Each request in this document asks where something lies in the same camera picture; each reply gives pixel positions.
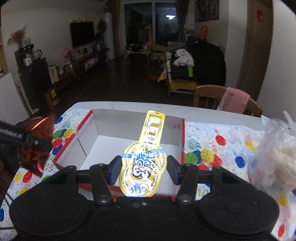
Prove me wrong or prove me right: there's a dark red-brown snack packet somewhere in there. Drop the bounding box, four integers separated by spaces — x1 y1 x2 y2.
18 115 55 177

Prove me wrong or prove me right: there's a yellow bottle-shaped snack packet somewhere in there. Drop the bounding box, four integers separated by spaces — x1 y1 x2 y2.
118 110 167 197

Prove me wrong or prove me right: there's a clear bag of white snacks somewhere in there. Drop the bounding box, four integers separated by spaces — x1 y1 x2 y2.
248 110 295 195

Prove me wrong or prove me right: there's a red cardboard box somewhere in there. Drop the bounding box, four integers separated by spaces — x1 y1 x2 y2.
53 109 185 197

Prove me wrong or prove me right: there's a wooden chair with pink cloth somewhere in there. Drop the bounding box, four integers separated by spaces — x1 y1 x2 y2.
193 85 263 117

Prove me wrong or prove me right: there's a clothes pile on chair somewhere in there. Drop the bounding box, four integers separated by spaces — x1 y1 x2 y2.
170 36 226 86

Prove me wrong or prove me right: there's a yellow giraffe toy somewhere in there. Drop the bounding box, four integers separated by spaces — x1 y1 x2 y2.
144 24 167 54

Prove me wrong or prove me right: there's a wall television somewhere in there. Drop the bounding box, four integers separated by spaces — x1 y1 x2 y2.
70 22 95 49

